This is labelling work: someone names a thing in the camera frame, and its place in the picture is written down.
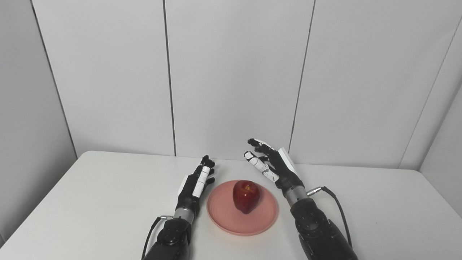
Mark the red apple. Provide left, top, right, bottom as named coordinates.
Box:
left=232, top=180, right=261, bottom=215

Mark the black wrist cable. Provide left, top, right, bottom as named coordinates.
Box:
left=141, top=215, right=174, bottom=260
left=307, top=186, right=353, bottom=249

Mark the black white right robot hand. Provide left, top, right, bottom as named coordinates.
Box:
left=244, top=138, right=305, bottom=197

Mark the pink round plastic plate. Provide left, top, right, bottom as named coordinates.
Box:
left=206, top=180, right=279, bottom=237

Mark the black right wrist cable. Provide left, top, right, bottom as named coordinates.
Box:
left=307, top=186, right=353, bottom=249

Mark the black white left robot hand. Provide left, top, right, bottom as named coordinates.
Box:
left=175, top=155, right=216, bottom=219

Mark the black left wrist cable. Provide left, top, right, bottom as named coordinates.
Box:
left=141, top=215, right=174, bottom=260

